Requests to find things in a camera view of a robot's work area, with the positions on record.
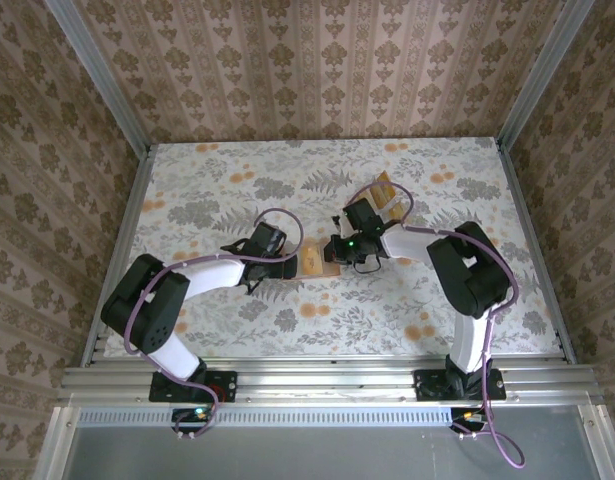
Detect pink card holder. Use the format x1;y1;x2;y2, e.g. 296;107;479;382
285;238;342;280

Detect floral table cover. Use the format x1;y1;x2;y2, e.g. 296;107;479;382
104;137;562;359

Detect aluminium mounting beam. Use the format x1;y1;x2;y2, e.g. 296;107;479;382
56;363;608;407

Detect small control board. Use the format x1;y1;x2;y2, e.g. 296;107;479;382
171;407;212;435
449;407;490;435

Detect grey metal panel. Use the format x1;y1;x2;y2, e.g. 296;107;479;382
61;424;611;480

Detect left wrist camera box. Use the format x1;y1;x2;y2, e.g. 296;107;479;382
220;221;289;255

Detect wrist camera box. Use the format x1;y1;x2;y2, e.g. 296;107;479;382
220;221;289;255
342;198;384;235

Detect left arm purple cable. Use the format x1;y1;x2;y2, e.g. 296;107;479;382
121;207;304;441

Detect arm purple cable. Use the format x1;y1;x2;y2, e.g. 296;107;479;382
354;180;528;470
121;207;304;441

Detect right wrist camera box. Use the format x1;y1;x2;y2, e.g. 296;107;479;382
342;198;384;235

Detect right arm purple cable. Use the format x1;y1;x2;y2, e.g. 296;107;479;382
354;180;528;470

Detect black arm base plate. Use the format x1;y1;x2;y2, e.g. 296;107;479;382
149;369;238;404
413;368;507;401

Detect aluminium table side rail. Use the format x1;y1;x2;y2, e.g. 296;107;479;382
494;139;579;365
80;144;157;369

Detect slotted grey cable duct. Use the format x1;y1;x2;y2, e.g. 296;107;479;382
76;405;586;429

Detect aluminium frame post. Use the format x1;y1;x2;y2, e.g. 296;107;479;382
495;0;597;151
42;0;154;157

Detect aluminium frame bar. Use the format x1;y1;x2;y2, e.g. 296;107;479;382
576;403;615;480
34;405;81;480

